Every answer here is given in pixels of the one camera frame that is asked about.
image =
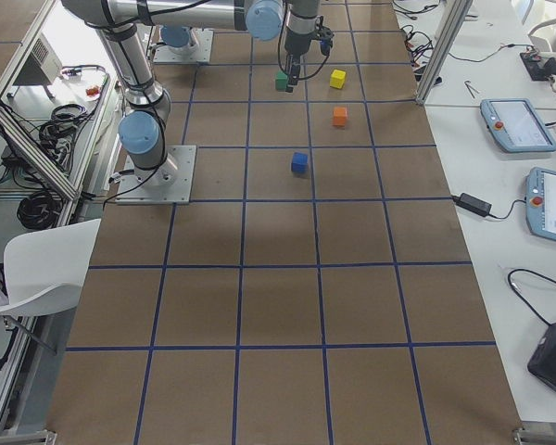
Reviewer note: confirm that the black power adapter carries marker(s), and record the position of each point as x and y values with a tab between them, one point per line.
473	204

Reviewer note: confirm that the blue wooden block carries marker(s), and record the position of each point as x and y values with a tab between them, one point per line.
299	163

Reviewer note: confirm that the yellow wooden block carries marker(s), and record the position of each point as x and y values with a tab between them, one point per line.
338	79

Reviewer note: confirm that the white chair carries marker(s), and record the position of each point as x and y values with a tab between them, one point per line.
45	270

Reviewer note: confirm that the aluminium frame post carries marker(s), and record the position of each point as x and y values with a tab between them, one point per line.
448	29

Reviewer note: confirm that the teach pendant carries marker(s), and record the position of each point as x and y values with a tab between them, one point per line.
540	202
515	126

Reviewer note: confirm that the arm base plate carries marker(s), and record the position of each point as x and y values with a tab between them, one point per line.
172	183
183	45

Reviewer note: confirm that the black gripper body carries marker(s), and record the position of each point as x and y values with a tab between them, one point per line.
296	46

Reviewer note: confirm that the green wooden block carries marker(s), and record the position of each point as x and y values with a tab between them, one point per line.
280	81

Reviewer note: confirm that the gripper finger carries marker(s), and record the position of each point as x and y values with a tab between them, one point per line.
293	70

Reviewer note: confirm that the hex key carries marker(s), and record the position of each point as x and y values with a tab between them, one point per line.
472	91

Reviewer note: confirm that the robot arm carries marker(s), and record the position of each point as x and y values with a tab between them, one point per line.
142	133

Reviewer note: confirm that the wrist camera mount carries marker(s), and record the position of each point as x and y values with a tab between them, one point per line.
324	36

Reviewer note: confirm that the near teach pendant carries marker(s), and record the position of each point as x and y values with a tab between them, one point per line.
540	202

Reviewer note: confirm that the far teach pendant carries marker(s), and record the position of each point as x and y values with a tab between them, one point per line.
515	126

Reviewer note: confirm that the orange wooden block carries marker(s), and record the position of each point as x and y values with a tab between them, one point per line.
340	116

